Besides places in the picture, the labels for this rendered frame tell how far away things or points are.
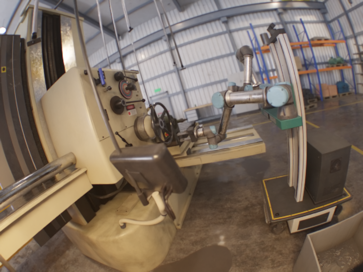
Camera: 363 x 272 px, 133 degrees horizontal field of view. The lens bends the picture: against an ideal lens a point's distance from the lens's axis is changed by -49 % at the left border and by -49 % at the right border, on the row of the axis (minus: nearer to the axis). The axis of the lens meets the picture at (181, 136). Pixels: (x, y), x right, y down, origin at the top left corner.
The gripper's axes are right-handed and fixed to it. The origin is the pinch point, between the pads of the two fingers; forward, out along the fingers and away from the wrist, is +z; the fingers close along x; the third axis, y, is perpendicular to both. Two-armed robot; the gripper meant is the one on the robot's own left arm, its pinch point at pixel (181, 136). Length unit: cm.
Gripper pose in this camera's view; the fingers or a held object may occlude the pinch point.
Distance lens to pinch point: 137.7
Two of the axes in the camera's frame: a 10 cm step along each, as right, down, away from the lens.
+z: -9.3, 2.0, 3.3
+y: -1.5, 6.0, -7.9
